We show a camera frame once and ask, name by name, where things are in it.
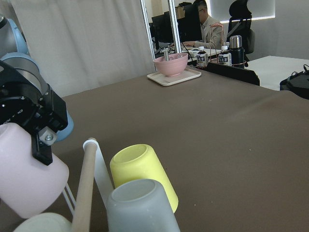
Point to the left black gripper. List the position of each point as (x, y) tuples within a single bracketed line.
[(27, 100)]

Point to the pink cup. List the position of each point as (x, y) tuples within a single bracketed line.
[(27, 186)]

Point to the mint green cup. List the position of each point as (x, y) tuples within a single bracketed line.
[(45, 222)]

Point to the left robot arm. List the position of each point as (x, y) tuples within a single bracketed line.
[(14, 47)]

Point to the yellow cup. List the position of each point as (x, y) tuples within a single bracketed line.
[(141, 162)]

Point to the grey cup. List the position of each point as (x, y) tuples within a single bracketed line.
[(140, 206)]

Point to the beige tray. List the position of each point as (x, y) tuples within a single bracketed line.
[(163, 80)]

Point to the pink bowl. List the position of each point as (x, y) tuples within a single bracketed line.
[(174, 66)]

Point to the plastic tea bottle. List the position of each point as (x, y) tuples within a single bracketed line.
[(225, 56), (202, 57)]

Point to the seated man in beige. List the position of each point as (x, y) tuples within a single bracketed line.
[(212, 37)]

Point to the black thermos bottle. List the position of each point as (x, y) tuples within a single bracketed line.
[(237, 51)]

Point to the black office chair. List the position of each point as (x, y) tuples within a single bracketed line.
[(240, 24)]

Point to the white wire cup holder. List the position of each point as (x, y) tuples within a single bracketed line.
[(94, 169)]

